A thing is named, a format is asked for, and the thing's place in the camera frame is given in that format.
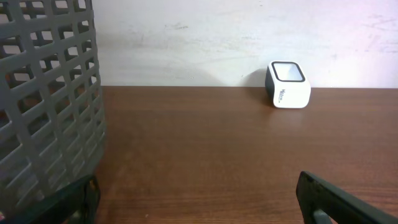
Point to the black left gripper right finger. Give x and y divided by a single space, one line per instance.
323 202

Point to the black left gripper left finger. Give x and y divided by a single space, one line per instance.
75 203

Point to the white barcode scanner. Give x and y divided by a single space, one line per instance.
286 85

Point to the grey plastic lattice basket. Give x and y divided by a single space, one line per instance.
52 114

